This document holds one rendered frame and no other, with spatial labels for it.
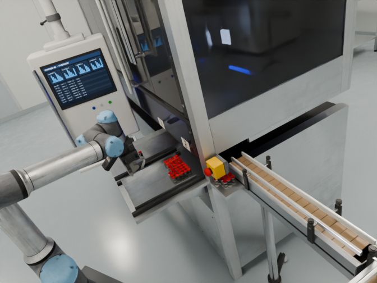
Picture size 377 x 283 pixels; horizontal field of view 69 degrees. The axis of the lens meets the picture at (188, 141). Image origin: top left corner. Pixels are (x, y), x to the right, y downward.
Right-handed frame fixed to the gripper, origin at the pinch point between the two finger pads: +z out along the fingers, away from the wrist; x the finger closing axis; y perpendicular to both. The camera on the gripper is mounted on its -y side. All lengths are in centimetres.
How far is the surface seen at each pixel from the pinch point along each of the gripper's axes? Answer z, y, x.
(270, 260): 65, 41, -48
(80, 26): 26, 101, 533
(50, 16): -63, 11, 94
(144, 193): 12.8, 1.6, -3.0
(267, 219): 31, 43, -46
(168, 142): 17.4, 33.1, 29.4
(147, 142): 18, 24, 42
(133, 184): 13.7, 0.0, 8.3
